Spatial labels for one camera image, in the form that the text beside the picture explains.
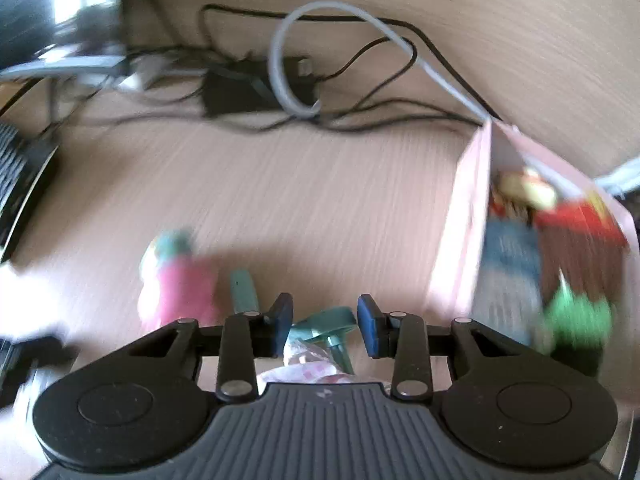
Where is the teal plastic toy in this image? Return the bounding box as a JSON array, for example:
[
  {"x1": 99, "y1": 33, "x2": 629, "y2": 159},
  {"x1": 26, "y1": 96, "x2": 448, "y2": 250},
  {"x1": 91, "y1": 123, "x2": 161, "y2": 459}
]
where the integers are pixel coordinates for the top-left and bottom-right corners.
[{"x1": 230, "y1": 269, "x2": 357, "y2": 375}]

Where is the pink bird toy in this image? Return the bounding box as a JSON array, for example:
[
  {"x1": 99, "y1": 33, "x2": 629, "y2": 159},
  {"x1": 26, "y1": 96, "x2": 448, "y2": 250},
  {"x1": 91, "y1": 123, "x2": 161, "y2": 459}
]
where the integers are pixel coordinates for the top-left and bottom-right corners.
[{"x1": 137, "y1": 229, "x2": 218, "y2": 332}]

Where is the crochet doll with red hat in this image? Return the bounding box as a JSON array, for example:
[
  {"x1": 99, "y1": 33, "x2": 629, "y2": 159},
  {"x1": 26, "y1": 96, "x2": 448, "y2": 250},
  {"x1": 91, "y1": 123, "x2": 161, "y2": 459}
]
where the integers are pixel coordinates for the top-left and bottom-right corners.
[{"x1": 472, "y1": 168, "x2": 628, "y2": 376}]

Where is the black keyboard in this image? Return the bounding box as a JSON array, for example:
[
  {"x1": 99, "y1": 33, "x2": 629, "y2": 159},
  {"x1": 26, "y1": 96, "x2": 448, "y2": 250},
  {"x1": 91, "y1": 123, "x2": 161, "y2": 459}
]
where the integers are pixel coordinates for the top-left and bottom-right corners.
[{"x1": 1, "y1": 122, "x2": 58, "y2": 264}]

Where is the pink cardboard box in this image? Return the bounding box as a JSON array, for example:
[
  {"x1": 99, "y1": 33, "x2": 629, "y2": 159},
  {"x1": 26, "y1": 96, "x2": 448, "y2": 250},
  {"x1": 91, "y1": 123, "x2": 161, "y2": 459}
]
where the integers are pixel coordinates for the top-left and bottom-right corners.
[{"x1": 426, "y1": 120, "x2": 639, "y2": 408}]

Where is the black power brick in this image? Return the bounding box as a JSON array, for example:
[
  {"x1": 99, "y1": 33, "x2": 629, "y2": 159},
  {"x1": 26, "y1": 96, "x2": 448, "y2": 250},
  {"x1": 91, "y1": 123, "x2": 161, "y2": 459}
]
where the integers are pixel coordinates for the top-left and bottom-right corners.
[{"x1": 200, "y1": 56, "x2": 319, "y2": 118}]

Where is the white power strip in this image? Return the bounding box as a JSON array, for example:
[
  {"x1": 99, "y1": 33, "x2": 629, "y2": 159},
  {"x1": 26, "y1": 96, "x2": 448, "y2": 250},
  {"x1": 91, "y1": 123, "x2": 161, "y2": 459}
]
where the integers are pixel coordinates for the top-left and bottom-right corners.
[{"x1": 115, "y1": 54, "x2": 170, "y2": 92}]

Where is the monitor with black stand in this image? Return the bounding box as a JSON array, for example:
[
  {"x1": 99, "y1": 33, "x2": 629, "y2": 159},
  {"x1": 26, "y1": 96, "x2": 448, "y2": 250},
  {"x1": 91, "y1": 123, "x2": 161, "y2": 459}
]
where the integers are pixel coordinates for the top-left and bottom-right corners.
[{"x1": 0, "y1": 0, "x2": 128, "y2": 80}]

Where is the grey thick cable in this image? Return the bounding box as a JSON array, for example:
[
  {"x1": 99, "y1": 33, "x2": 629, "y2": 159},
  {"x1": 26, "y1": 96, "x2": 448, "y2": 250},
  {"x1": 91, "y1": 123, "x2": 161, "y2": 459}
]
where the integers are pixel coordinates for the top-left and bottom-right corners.
[{"x1": 268, "y1": 1, "x2": 494, "y2": 123}]

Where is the black thin cable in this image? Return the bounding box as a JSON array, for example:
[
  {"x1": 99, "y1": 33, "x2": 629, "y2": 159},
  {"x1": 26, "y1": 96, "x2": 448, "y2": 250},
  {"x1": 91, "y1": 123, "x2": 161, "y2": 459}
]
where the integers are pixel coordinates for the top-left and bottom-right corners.
[{"x1": 49, "y1": 3, "x2": 497, "y2": 137}]

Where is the white coiled cable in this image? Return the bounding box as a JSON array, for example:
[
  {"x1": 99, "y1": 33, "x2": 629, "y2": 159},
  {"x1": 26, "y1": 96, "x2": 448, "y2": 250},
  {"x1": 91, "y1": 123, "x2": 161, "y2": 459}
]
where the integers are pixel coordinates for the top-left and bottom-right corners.
[{"x1": 594, "y1": 156, "x2": 640, "y2": 196}]

